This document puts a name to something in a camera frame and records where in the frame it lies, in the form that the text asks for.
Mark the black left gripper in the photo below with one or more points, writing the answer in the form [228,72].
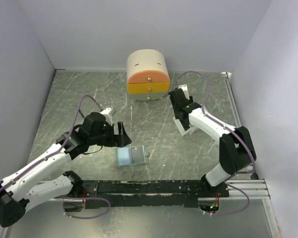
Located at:
[116,140]

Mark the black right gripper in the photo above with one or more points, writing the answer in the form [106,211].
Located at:
[190,100]

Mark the mint green card holder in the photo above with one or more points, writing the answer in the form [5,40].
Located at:
[124,159]

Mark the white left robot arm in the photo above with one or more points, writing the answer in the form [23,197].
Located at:
[23,190]

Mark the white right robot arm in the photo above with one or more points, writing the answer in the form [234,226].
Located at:
[236,150]

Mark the white card tray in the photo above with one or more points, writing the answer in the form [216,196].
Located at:
[182,129]

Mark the round pastel drawer cabinet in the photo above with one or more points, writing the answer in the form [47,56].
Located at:
[147,75]

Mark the blue pen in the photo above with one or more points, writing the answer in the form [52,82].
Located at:
[80,112]

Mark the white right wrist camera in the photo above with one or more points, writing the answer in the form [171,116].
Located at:
[184,89]

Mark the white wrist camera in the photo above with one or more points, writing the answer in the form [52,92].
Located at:
[109,114]
[184,89]

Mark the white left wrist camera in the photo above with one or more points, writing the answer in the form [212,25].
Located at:
[109,114]

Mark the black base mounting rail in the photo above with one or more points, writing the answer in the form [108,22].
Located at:
[142,193]

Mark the aluminium frame rail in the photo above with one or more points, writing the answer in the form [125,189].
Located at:
[238,190]

